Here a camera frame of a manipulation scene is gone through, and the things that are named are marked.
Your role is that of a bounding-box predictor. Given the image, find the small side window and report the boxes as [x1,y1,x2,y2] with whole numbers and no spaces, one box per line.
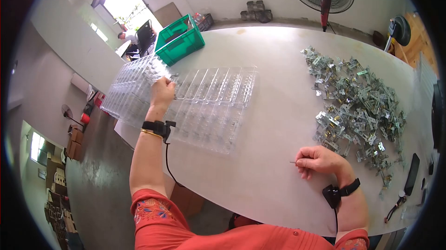
[29,131,46,163]

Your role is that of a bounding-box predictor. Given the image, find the stack of grey boxes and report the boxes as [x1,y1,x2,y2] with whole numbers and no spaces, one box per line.
[240,0,274,24]

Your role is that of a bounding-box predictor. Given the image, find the black office chair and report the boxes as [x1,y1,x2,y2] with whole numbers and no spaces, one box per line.
[134,19,157,56]

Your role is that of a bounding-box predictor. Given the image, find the person's right fingers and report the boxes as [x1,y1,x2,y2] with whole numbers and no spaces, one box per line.
[299,166,316,180]

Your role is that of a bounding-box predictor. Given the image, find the bunch of keys with strap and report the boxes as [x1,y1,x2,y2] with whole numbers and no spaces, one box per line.
[384,190,408,224]

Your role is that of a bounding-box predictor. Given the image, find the stack of cardboard boxes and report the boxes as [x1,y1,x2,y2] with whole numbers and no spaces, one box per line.
[66,127,85,161]

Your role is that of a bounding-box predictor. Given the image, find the shelf full of cartons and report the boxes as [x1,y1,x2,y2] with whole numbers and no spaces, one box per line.
[43,166,80,245]

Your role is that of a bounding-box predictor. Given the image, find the black crate with bottles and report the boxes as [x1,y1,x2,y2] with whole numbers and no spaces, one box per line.
[193,12,215,32]

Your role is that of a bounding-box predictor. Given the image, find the person's left fingers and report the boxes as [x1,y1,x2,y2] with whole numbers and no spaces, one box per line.
[155,77,177,92]

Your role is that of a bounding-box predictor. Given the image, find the black fan with white stand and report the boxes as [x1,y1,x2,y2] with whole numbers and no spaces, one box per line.
[384,14,412,53]

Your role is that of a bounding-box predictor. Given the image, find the clear plastic compartment tray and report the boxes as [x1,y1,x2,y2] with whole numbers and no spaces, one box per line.
[163,66,259,155]

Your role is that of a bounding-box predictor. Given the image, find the person's right hand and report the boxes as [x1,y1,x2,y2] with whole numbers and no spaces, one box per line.
[295,145,350,180]

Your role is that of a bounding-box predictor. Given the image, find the pile of metal brackets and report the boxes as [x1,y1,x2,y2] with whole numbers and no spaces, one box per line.
[300,45,408,200]

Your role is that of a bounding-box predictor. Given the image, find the green plastic crate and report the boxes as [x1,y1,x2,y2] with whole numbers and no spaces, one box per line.
[154,14,206,67]

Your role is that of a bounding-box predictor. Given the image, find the person's right index finger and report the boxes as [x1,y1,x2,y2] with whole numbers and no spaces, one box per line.
[296,146,323,159]

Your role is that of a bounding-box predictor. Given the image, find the black wrist band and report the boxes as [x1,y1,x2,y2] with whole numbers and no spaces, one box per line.
[141,120,177,143]
[322,178,361,209]

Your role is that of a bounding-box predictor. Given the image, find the person's left hand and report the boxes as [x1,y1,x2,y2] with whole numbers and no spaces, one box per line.
[150,77,177,110]

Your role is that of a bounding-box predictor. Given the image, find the black phone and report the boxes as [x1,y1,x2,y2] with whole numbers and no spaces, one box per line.
[404,153,421,197]

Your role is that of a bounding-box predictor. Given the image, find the person's body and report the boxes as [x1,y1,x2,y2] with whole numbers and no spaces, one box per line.
[131,189,370,250]

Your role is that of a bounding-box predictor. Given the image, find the small floor fan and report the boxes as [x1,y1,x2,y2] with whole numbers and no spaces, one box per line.
[61,104,85,127]

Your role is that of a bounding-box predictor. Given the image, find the stack of clear plastic trays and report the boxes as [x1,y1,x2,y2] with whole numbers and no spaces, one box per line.
[100,54,172,129]

